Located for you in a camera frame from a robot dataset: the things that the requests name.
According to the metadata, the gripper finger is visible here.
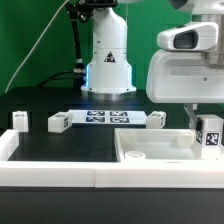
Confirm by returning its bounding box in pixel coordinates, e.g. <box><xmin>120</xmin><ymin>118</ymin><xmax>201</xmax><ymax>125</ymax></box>
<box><xmin>184</xmin><ymin>103</ymin><xmax>197</xmax><ymax>130</ymax></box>

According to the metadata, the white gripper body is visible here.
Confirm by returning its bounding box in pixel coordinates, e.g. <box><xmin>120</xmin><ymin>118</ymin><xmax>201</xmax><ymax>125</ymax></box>
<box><xmin>146</xmin><ymin>22</ymin><xmax>224</xmax><ymax>103</ymax></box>

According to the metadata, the white square tabletop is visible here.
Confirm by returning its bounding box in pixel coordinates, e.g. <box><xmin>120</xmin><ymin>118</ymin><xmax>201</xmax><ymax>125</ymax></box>
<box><xmin>113</xmin><ymin>127</ymin><xmax>224</xmax><ymax>164</ymax></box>

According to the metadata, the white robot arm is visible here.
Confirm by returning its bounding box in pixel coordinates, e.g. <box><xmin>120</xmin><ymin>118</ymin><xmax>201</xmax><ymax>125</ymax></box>
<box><xmin>78</xmin><ymin>0</ymin><xmax>224</xmax><ymax>127</ymax></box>

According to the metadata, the white marker base plate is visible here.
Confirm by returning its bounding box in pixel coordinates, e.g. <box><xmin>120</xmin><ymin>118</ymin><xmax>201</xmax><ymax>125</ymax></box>
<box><xmin>70</xmin><ymin>110</ymin><xmax>146</xmax><ymax>125</ymax></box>

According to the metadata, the black cable bundle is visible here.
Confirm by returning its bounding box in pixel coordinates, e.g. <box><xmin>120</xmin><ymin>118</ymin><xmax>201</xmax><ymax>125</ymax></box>
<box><xmin>37</xmin><ymin>0</ymin><xmax>88</xmax><ymax>88</ymax></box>

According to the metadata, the white cable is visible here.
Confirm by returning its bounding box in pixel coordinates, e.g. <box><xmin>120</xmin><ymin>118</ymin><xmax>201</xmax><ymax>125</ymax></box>
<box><xmin>3</xmin><ymin>0</ymin><xmax>72</xmax><ymax>94</ymax></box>

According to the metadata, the white U-shaped fence wall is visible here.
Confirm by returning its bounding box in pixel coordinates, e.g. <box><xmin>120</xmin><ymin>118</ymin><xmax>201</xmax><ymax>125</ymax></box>
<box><xmin>0</xmin><ymin>130</ymin><xmax>224</xmax><ymax>189</ymax></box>

